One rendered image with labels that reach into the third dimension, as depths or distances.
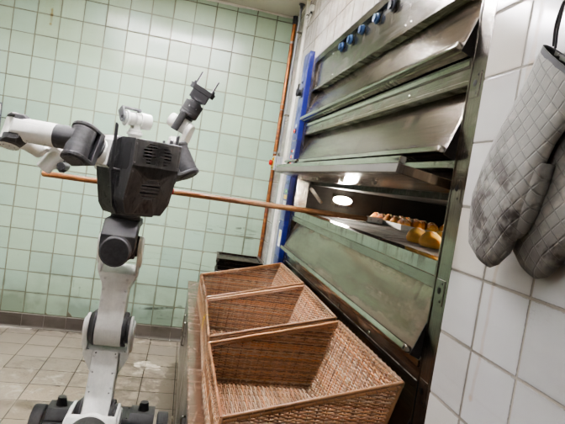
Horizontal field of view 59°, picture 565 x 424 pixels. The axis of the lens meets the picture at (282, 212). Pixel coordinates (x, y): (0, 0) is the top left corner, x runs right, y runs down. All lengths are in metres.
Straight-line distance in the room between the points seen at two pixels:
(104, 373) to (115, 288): 0.34
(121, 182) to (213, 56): 2.16
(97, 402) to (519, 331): 1.65
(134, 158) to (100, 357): 0.83
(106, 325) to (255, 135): 2.20
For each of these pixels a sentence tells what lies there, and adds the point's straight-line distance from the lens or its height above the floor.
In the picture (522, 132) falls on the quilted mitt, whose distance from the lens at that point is 1.01.
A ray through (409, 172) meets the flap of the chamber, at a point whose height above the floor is 1.39.
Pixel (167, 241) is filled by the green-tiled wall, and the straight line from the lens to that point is 3.91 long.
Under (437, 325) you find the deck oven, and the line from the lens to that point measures 1.33.
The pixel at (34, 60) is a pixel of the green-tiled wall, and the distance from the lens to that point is 4.09.
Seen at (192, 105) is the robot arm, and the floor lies 1.61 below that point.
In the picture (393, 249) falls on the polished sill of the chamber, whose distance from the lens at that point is 1.59.
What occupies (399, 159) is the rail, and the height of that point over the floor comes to 1.42.
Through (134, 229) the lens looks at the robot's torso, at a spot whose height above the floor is 1.06.
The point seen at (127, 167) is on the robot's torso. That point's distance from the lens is 1.95.
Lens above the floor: 1.31
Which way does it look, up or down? 3 degrees down
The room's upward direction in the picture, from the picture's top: 9 degrees clockwise
